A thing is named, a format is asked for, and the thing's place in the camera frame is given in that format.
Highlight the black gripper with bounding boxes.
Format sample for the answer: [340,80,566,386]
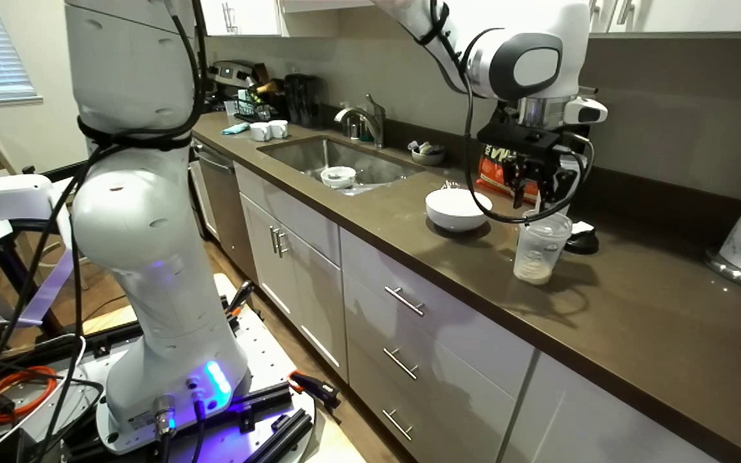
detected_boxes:
[475,118,592,207]

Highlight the clear bottle with white powder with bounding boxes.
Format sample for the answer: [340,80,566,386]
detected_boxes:
[511,215,572,285]

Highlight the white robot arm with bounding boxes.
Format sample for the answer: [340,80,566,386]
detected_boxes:
[63,0,608,455]

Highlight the black whey protein bag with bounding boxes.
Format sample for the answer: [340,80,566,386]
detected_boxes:
[475,144,523,207]

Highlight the white ceramic bowl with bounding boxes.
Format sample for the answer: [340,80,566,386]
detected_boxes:
[425,189,492,233]

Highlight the chrome kitchen faucet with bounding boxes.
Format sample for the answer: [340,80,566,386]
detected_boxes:
[335,98,386,146]

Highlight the stainless steel sink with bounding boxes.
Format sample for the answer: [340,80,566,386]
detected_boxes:
[265,136,416,197]

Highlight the white cup pair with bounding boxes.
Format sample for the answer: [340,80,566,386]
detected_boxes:
[250,118,287,141]

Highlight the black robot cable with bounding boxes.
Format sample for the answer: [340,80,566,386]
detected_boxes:
[0,0,210,463]

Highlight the orange extension cord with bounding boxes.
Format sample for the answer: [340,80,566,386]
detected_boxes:
[0,364,63,424]

